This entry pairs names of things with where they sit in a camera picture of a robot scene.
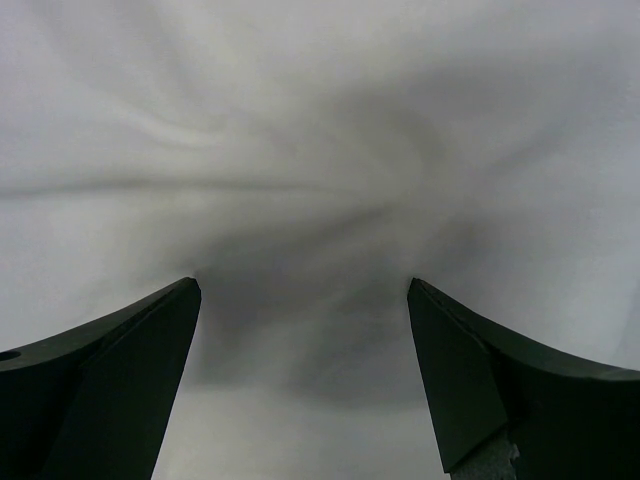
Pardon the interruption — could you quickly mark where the white t shirt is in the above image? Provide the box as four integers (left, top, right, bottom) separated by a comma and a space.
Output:
1, 1, 639, 479

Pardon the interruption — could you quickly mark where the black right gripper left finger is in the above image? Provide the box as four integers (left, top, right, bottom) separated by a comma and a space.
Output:
1, 278, 201, 480

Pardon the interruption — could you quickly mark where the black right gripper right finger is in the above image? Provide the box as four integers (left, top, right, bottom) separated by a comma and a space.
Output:
407, 279, 639, 480

